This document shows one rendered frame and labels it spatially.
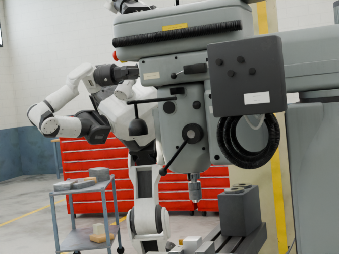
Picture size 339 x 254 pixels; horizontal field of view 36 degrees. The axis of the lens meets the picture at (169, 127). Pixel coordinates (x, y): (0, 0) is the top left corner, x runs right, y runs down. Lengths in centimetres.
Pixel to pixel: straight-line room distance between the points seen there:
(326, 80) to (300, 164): 27
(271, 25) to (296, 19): 736
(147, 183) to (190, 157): 85
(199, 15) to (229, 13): 10
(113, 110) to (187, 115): 64
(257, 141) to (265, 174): 192
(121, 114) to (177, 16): 71
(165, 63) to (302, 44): 46
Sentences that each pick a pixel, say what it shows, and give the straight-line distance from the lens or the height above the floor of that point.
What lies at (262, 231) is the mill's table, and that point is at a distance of 251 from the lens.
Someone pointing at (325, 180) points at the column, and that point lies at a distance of 166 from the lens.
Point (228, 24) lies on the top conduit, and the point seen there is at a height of 179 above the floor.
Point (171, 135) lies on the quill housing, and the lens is 184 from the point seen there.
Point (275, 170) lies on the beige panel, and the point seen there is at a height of 102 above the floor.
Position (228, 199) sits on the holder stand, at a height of 111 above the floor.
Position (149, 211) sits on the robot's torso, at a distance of 258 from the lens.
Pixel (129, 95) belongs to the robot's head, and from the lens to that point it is 236.
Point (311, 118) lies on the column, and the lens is 166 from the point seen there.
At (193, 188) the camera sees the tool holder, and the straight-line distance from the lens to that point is 192.
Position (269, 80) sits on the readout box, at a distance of 146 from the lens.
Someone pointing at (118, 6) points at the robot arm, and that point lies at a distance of 221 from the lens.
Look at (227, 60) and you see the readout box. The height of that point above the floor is 167.
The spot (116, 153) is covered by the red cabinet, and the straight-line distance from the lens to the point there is 718.
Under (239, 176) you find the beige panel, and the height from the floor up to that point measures 99.
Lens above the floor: 159
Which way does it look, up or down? 3 degrees down
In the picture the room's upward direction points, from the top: 6 degrees counter-clockwise
